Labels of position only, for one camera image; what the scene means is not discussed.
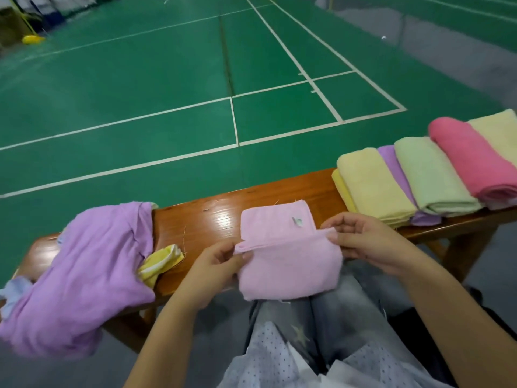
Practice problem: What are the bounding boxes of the person's left hand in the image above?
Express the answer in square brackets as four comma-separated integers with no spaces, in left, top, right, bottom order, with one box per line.
[172,238,255,314]

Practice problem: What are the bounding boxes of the person's right hand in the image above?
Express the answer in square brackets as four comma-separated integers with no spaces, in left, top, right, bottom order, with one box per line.
[320,211,423,278]

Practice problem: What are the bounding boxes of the yellow white striped cloth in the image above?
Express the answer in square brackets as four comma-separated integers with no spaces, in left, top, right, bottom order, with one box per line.
[136,243,186,289]

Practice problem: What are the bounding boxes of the pale yellow towel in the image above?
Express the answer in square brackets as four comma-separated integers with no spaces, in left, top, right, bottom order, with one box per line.
[336,148,420,230]
[330,169,360,215]
[467,108,517,168]

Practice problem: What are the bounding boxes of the purple towel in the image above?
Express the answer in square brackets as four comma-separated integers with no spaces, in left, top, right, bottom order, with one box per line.
[0,201,157,359]
[377,145,444,228]

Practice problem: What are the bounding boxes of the light pink towel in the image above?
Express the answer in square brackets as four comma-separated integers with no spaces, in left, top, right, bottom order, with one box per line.
[233,199,345,302]

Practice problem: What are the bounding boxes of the light green striped towel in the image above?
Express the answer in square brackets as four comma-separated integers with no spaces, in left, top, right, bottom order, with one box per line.
[393,136,484,218]

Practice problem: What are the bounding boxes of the hot pink towel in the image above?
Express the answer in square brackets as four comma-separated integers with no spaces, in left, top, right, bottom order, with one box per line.
[427,117,517,205]

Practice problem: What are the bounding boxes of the white blue towel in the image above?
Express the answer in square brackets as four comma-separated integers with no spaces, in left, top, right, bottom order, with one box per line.
[0,274,35,322]

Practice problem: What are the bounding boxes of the person's right forearm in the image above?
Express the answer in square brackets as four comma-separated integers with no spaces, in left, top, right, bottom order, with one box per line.
[400,256,517,388]

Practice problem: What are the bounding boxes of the person's left forearm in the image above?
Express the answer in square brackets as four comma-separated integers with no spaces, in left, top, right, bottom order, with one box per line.
[123,299,213,388]

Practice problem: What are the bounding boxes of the person's grey trousers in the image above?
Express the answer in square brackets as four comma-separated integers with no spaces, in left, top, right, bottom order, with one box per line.
[246,266,421,361]

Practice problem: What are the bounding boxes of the brown wooden bench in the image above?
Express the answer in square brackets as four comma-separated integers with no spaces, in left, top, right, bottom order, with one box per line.
[15,167,517,354]

